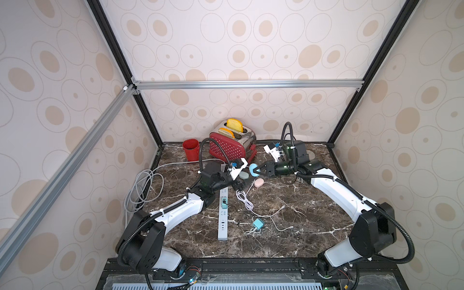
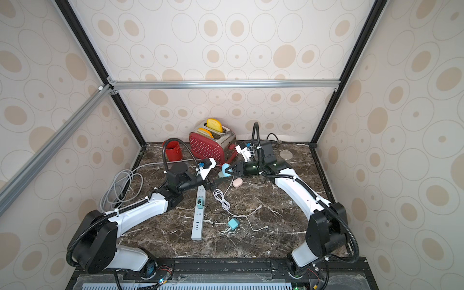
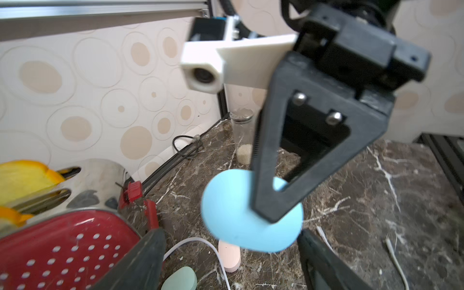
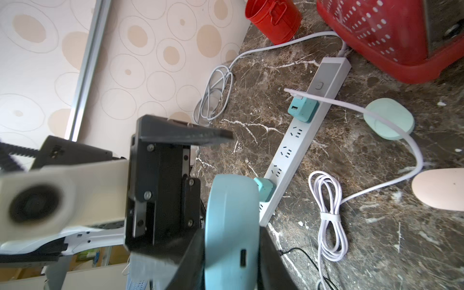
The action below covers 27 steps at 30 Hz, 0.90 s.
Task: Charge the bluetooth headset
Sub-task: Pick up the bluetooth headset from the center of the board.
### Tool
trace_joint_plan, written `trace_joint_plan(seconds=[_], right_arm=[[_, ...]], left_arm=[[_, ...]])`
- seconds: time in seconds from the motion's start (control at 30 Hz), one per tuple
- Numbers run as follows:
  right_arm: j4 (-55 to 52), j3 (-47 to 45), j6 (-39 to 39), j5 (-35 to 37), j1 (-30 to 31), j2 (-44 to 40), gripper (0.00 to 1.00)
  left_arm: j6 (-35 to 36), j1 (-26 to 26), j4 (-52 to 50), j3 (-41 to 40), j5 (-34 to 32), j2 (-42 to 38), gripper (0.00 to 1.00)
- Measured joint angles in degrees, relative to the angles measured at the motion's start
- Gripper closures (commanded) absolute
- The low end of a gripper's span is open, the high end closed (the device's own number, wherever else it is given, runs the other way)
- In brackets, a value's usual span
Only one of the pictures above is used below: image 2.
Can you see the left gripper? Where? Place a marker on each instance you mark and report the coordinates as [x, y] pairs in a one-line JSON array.
[[211, 185]]

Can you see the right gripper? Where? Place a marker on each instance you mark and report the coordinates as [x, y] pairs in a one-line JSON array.
[[239, 169]]

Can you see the pink earbud case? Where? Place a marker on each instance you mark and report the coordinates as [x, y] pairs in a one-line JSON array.
[[237, 182]]

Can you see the blue earbud case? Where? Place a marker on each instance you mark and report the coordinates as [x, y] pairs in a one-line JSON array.
[[224, 171]]

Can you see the teal charger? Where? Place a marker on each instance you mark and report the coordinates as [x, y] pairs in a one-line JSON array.
[[233, 223], [200, 203]]

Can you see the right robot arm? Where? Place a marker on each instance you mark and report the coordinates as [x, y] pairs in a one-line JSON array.
[[328, 235]]

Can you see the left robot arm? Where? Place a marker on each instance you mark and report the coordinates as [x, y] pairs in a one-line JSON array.
[[94, 245]]

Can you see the red toaster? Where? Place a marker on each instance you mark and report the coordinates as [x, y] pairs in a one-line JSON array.
[[221, 148]]

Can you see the red metal cup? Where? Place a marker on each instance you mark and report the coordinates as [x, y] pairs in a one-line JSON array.
[[173, 150]]

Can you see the white power strip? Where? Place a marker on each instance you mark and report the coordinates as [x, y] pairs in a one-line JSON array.
[[197, 229]]

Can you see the front yellow toast slice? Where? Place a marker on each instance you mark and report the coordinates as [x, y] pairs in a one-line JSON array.
[[205, 132]]

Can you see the yellow toast slice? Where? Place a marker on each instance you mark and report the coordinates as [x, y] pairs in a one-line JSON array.
[[205, 132], [214, 125]]

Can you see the rear yellow toast slice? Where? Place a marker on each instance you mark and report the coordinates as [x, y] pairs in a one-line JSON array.
[[214, 125]]

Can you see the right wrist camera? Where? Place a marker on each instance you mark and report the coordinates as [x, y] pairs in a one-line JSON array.
[[247, 151]]

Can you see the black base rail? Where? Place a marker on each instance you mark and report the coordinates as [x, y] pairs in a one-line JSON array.
[[232, 274]]

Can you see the horizontal aluminium rail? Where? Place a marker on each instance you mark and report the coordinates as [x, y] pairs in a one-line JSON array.
[[227, 84]]

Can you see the left aluminium rail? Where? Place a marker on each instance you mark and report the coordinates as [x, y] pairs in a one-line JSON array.
[[29, 171]]

